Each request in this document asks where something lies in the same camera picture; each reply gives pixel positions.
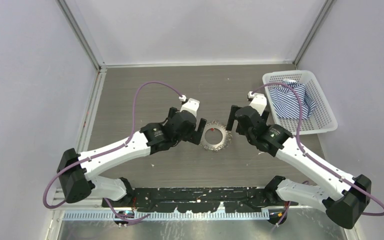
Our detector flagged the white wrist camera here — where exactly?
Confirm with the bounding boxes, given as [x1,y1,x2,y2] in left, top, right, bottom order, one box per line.
[247,91,268,116]
[179,95,200,118]

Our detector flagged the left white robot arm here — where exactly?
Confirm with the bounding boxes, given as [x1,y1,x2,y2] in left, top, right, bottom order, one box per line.
[57,107,207,207]

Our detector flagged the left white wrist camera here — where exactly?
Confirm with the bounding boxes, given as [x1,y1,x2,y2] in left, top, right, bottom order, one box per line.
[179,95,200,118]

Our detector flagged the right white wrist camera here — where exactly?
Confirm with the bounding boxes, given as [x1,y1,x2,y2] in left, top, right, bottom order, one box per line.
[247,91,268,116]

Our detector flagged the slotted cable duct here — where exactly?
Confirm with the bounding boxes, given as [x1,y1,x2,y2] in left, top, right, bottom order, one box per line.
[62,209,270,221]

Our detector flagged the metal disc with keyrings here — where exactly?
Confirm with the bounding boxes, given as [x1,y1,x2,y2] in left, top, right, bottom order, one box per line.
[200,120,232,152]

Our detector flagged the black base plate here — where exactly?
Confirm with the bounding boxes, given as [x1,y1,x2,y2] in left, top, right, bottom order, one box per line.
[110,186,287,213]

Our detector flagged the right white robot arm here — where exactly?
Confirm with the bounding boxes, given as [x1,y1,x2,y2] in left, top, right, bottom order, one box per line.
[226,105,372,229]

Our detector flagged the blue striped cloth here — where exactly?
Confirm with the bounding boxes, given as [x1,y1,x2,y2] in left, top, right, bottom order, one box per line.
[269,78,317,120]

